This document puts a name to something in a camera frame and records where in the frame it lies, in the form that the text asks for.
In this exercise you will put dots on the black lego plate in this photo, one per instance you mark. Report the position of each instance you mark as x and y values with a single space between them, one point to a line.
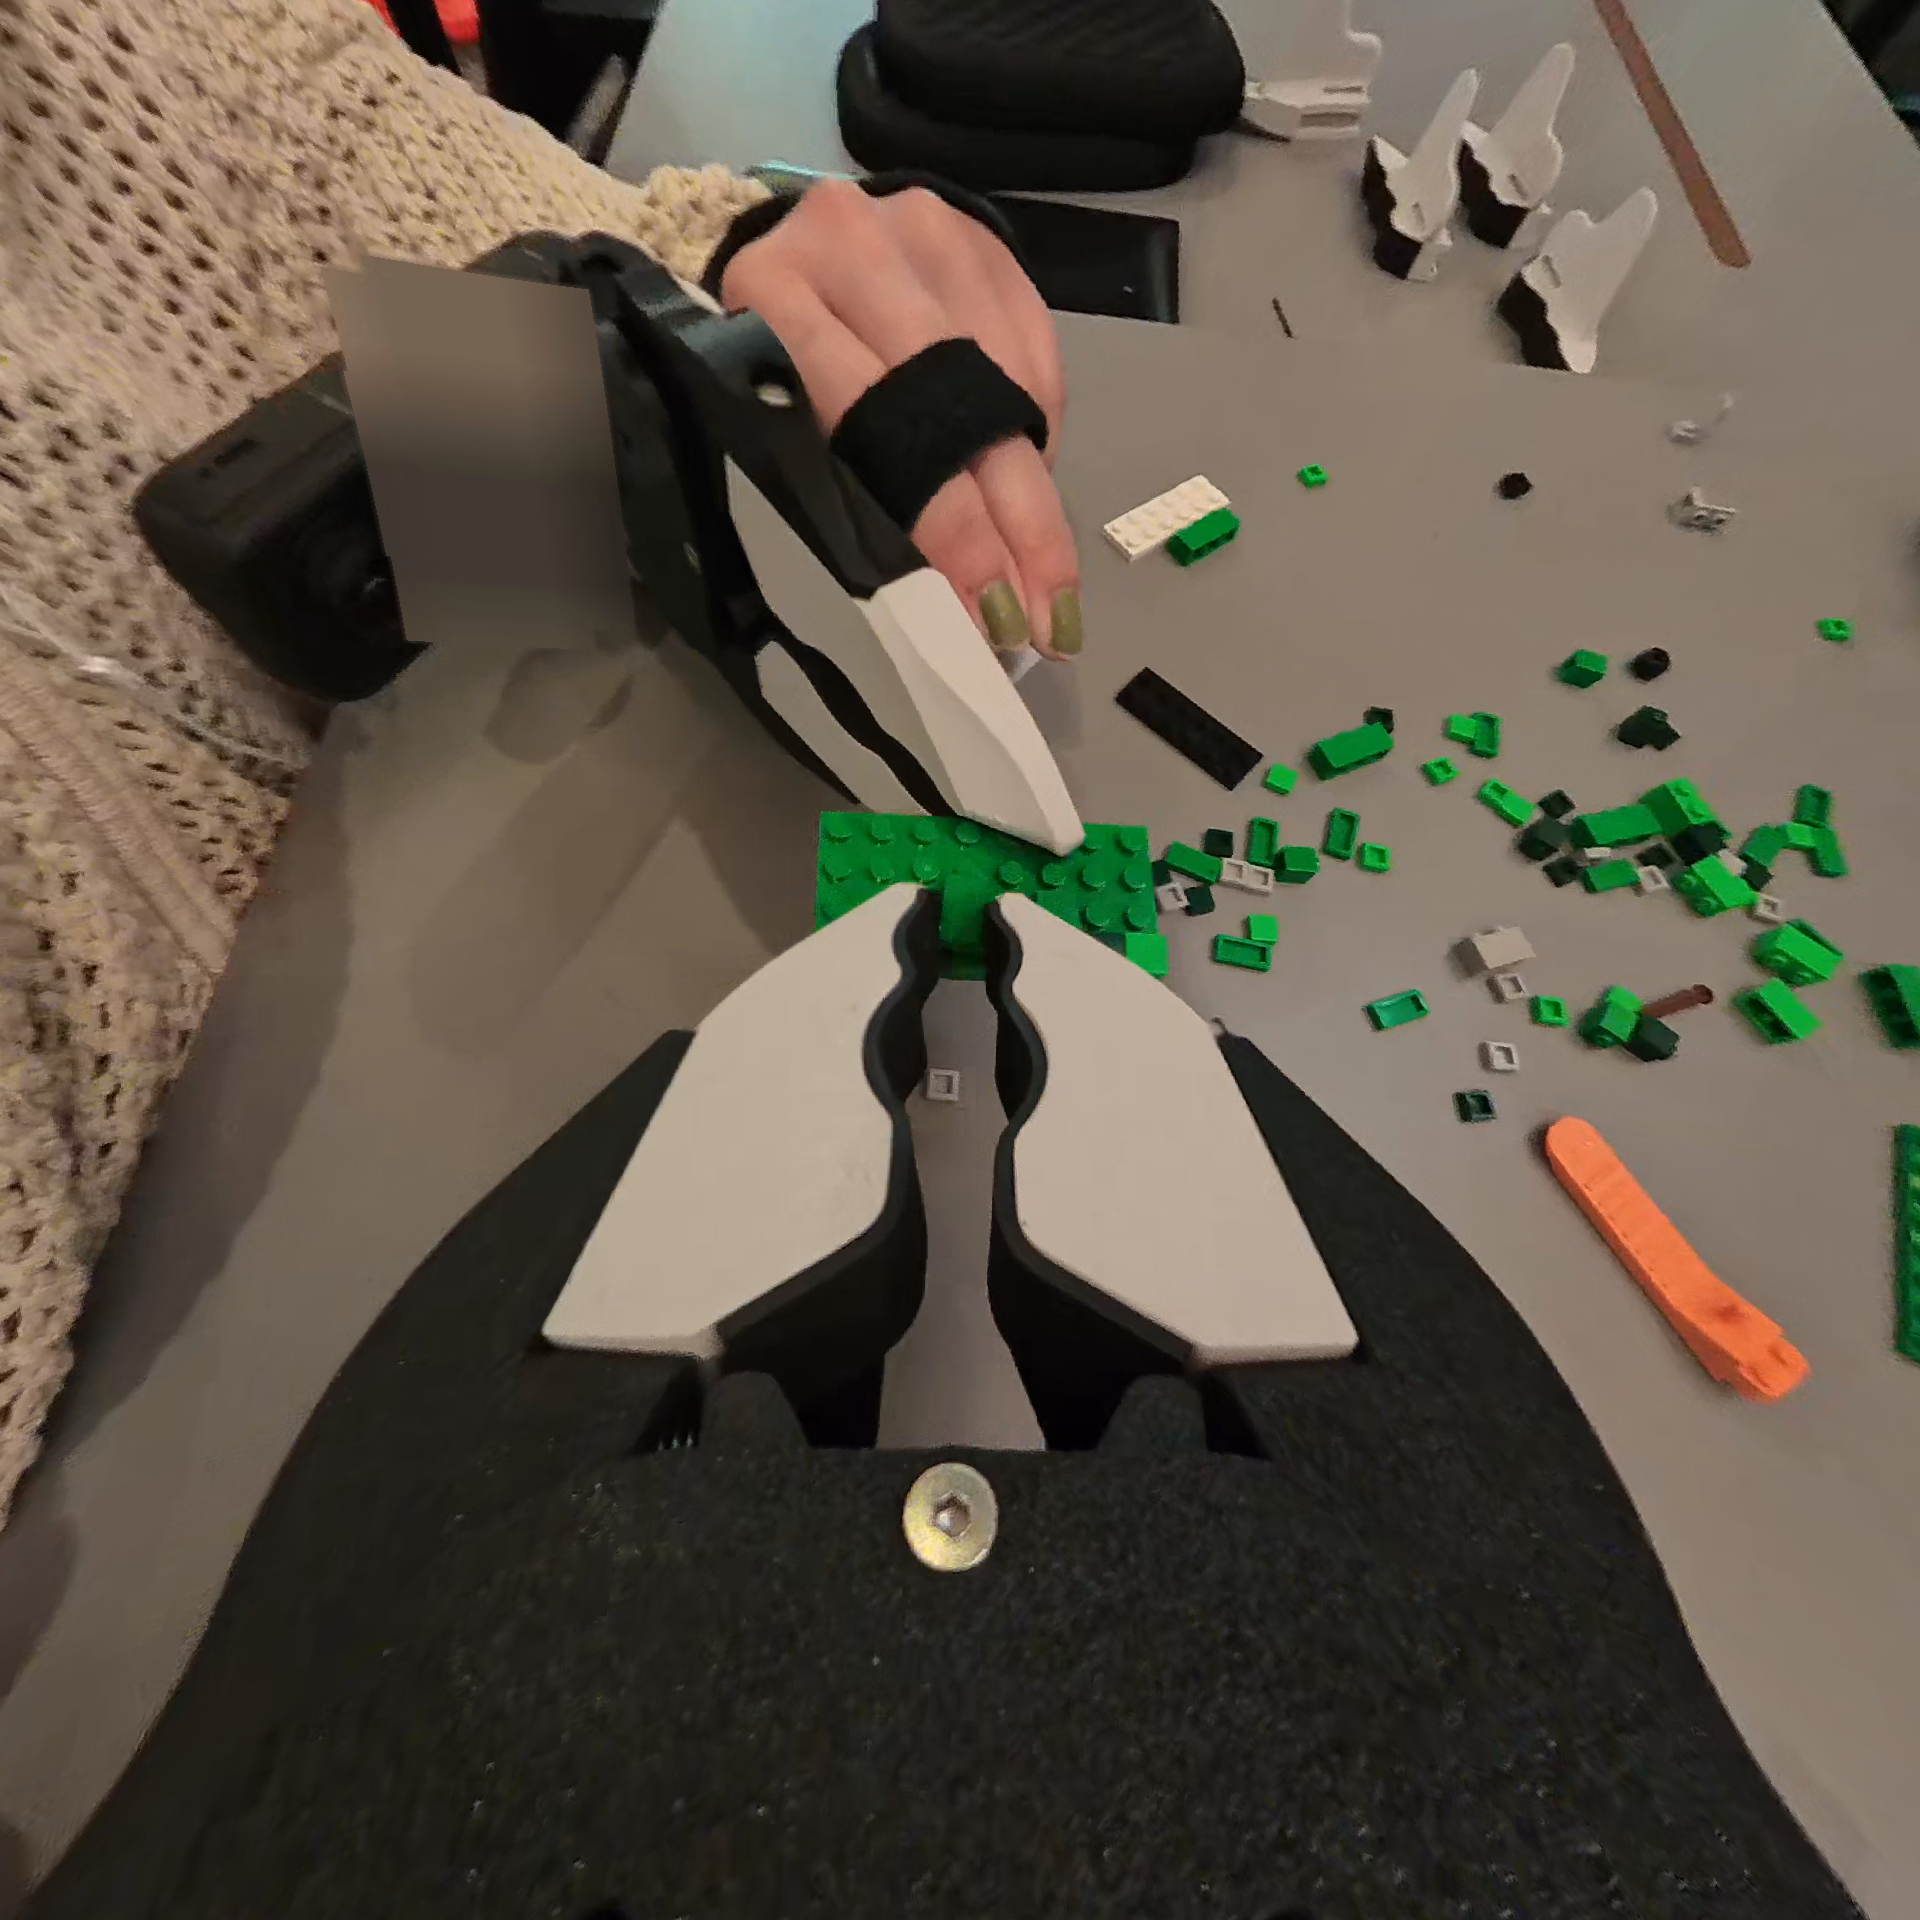
1190 728

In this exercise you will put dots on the narrow green lego plate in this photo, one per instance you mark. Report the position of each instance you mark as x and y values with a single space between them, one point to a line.
1904 1243

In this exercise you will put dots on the pile of small lego pieces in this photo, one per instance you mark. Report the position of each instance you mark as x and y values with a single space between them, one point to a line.
1612 821

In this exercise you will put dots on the green lego brick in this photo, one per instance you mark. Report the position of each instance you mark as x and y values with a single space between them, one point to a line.
1201 540

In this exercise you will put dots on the black padded case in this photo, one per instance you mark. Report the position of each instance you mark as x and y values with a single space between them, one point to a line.
1035 95

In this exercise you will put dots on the orange brick separator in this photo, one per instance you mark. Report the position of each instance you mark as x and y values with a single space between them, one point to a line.
1663 1260

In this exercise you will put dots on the person's left hand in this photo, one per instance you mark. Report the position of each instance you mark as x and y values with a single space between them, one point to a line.
903 286

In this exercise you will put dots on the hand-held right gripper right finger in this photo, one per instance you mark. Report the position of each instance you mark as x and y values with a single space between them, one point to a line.
1172 1186

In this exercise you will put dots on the person's left forearm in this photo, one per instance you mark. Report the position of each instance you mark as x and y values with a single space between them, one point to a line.
220 151

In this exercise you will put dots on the green lego baseplate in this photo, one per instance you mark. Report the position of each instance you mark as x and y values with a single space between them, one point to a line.
889 863

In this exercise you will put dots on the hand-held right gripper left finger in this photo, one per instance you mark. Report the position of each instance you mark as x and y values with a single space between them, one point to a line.
732 1173

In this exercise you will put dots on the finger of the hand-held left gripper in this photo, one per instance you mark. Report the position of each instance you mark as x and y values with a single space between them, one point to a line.
978 705
818 716

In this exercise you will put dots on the small grey lego clip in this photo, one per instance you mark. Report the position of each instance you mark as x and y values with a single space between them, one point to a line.
1702 415
1702 517

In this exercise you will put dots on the white lego plate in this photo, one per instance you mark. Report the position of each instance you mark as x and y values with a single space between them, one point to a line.
1152 517

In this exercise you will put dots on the light grey lego brick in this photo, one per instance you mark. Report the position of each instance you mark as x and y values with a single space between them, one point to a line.
1497 951

